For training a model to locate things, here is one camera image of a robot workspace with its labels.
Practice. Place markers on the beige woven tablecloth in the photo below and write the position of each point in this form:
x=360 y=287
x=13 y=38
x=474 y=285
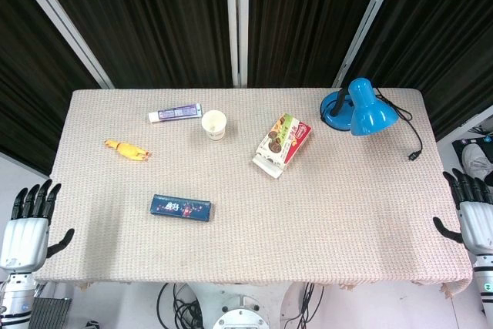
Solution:
x=308 y=229

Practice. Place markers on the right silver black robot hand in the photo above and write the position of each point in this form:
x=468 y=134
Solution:
x=477 y=225

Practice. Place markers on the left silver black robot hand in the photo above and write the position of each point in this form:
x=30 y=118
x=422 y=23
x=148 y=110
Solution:
x=23 y=240

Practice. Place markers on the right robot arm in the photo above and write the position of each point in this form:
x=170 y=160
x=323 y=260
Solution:
x=483 y=283

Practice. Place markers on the white paper cup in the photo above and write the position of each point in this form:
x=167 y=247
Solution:
x=213 y=125

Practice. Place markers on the blue desk lamp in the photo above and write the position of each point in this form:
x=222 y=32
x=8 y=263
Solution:
x=369 y=113

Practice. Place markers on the black electronic device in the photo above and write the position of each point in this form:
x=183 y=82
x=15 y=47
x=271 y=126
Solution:
x=460 y=148

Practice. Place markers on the white robot torso base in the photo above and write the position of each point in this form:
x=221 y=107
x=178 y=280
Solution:
x=231 y=294

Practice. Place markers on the blue rectangular case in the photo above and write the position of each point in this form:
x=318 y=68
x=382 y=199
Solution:
x=181 y=208

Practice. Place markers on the black ribbed panel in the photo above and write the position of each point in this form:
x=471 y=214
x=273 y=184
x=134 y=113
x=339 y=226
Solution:
x=52 y=311

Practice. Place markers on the yellow rubber chicken toy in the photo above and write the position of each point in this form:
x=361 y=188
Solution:
x=129 y=150

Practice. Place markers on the dark curtain panel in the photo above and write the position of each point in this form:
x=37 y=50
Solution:
x=27 y=86
x=308 y=24
x=443 y=36
x=154 y=24

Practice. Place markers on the opened cardboard snack box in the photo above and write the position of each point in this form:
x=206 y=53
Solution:
x=283 y=142

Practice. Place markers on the white frame post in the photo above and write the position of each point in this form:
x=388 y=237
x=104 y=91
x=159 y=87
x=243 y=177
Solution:
x=366 y=21
x=61 y=17
x=237 y=21

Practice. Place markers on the purple white toothpaste tube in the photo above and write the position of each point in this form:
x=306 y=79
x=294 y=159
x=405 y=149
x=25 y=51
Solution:
x=175 y=113

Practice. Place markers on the white sneaker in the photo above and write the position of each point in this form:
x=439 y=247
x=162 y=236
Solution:
x=477 y=159

